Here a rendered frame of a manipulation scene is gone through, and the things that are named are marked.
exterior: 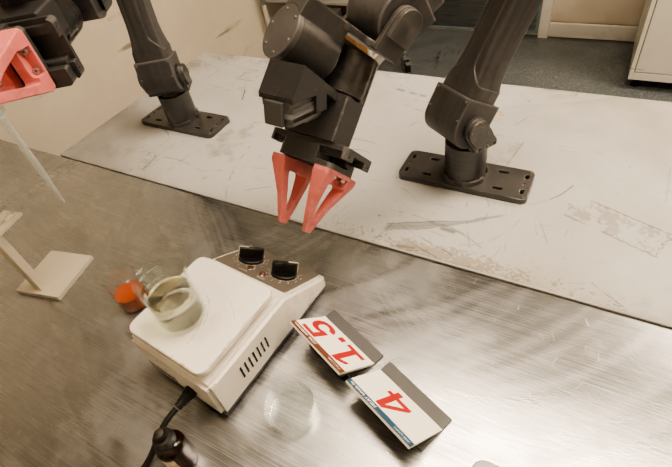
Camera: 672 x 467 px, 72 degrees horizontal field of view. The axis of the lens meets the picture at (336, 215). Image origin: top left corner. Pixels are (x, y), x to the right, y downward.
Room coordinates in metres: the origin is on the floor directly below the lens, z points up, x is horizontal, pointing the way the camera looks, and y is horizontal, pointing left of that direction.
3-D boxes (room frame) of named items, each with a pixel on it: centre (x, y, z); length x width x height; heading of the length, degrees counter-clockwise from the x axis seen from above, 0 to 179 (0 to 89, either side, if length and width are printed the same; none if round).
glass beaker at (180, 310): (0.32, 0.18, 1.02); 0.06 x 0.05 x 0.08; 130
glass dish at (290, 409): (0.23, 0.09, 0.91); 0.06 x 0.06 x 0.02
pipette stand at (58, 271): (0.52, 0.44, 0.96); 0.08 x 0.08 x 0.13; 67
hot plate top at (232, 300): (0.33, 0.17, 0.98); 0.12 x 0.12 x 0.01; 49
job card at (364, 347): (0.30, 0.03, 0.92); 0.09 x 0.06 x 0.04; 32
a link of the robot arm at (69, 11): (0.61, 0.29, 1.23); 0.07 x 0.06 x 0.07; 177
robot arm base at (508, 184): (0.55, -0.21, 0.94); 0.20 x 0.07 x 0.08; 54
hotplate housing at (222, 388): (0.35, 0.15, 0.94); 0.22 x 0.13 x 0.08; 139
